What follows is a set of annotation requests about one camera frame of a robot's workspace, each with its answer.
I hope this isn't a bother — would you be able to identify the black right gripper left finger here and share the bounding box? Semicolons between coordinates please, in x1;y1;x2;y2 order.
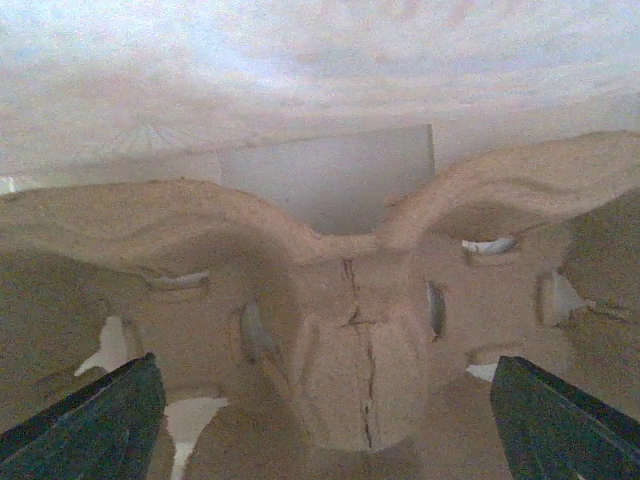
1;353;166;479

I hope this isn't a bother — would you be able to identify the printed white paper bag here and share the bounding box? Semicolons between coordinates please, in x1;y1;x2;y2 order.
1;1;639;233

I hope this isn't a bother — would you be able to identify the separated brown cup carrier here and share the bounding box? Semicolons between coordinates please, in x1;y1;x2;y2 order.
1;131;639;479

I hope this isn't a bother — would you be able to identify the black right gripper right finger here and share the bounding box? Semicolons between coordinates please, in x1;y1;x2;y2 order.
490;356;639;479

